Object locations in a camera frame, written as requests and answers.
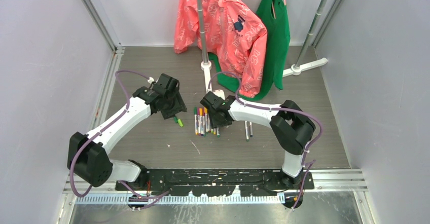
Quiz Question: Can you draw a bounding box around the left rack pole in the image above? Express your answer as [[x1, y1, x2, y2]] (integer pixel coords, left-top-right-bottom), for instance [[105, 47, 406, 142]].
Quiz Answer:
[[197, 0, 211, 69]]

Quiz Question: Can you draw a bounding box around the dark green cap marker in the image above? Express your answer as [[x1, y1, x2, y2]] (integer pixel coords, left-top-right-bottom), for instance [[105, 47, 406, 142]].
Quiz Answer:
[[249, 122, 253, 137]]

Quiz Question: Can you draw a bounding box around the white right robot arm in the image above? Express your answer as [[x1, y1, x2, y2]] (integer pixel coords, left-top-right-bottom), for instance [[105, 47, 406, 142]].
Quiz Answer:
[[200, 92, 316, 189]]

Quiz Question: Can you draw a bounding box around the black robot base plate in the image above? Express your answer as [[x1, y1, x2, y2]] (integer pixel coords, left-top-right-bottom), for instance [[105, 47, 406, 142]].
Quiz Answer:
[[115, 169, 315, 208]]

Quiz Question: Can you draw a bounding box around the pink printed jacket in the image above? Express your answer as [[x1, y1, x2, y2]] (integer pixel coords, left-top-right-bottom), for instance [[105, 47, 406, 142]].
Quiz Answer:
[[173, 0, 268, 98]]

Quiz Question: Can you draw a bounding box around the rack pole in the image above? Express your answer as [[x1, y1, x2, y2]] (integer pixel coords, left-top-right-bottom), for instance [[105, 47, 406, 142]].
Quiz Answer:
[[293, 0, 328, 69], [197, 0, 211, 69]]

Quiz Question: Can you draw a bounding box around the brown cap marker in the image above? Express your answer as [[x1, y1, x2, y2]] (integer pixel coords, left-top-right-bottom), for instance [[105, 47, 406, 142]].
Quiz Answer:
[[206, 113, 211, 132]]

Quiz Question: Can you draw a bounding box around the green hanging shirt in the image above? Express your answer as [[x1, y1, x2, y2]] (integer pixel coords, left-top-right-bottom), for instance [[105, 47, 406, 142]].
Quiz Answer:
[[207, 0, 291, 101]]

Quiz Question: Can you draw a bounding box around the white left rack foot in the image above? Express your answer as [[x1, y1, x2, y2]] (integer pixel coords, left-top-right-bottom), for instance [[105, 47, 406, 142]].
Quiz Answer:
[[200, 61, 212, 92]]

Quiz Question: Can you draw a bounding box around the right rack pole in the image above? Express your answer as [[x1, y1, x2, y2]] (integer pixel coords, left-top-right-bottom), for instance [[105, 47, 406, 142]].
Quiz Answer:
[[293, 0, 328, 69]]

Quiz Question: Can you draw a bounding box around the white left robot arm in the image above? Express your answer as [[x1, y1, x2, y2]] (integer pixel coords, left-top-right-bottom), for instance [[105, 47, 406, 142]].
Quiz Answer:
[[67, 73, 187, 190]]

